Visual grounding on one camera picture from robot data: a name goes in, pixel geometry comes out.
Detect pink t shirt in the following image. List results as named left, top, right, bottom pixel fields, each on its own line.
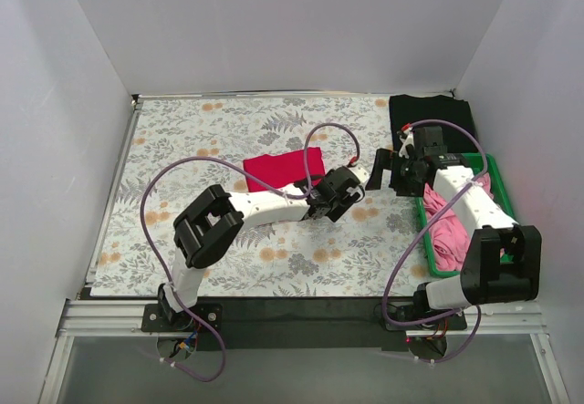
left=422, top=165, right=516, bottom=274

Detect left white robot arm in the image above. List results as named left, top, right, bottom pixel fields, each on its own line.
left=158, top=166, right=370, bottom=325

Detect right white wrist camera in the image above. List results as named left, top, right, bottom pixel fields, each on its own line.
left=398, top=123, right=415, bottom=159

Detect folded black t shirt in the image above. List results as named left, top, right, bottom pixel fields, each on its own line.
left=389, top=95, right=477, bottom=151

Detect floral table mat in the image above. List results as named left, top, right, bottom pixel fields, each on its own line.
left=90, top=96, right=430, bottom=297

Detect red t shirt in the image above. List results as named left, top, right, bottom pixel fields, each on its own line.
left=243, top=147, right=325, bottom=189

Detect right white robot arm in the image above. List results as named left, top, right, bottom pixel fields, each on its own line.
left=381, top=119, right=542, bottom=327

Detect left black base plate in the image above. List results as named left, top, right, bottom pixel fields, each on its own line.
left=141, top=303, right=223, bottom=333

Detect green plastic bin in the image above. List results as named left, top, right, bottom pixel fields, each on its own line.
left=412, top=151, right=519, bottom=280

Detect aluminium frame rail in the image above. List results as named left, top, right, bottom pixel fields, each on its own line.
left=58, top=296, right=551, bottom=362

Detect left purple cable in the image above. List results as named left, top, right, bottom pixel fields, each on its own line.
left=140, top=122, right=228, bottom=383

